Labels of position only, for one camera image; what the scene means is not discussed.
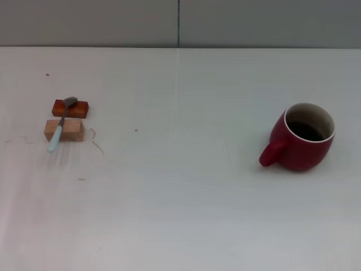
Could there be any red ceramic cup with coffee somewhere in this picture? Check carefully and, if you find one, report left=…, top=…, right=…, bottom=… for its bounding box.
left=258, top=102, right=336, bottom=172

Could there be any spoon with light blue handle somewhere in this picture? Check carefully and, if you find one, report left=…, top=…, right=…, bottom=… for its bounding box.
left=46, top=96, right=78, bottom=154

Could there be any dark red wooden block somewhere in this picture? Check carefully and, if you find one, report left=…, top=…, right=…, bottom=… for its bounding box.
left=51, top=99, right=90, bottom=119

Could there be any light wooden block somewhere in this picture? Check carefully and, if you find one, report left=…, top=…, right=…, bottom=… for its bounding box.
left=43, top=119, right=85, bottom=143

